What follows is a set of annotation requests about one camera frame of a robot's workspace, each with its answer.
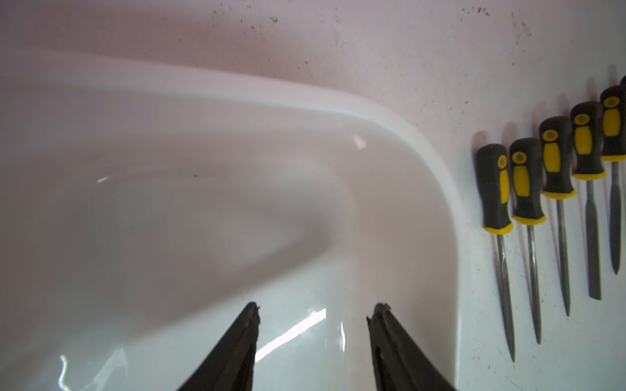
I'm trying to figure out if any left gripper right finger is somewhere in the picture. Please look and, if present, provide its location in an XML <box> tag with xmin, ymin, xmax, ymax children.
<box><xmin>367</xmin><ymin>303</ymin><xmax>454</xmax><ymax>391</ymax></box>

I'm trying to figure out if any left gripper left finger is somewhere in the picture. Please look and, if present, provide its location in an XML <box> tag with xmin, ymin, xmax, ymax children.
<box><xmin>179</xmin><ymin>301</ymin><xmax>260</xmax><ymax>391</ymax></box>

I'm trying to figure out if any white storage tray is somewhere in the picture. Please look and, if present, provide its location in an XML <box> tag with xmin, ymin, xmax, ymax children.
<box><xmin>1</xmin><ymin>48</ymin><xmax>461</xmax><ymax>390</ymax></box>

